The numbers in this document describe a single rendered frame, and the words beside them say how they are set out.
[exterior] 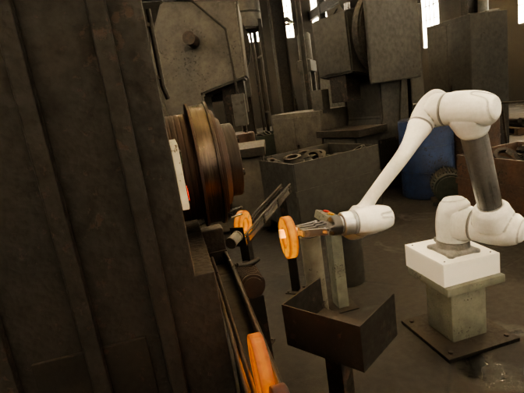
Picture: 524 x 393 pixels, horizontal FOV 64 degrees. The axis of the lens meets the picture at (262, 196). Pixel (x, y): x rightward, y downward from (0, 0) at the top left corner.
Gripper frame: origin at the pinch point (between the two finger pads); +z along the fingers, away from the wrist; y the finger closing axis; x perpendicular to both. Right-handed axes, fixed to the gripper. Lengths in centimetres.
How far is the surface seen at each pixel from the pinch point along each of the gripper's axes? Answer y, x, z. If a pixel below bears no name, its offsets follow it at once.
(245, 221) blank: 71, -13, 4
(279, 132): 458, 4, -125
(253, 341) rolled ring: -53, -7, 25
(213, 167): -2.3, 27.4, 24.4
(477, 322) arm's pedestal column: 23, -70, -100
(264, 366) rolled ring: -59, -10, 24
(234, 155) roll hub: 6.5, 29.5, 15.6
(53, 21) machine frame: -28, 70, 60
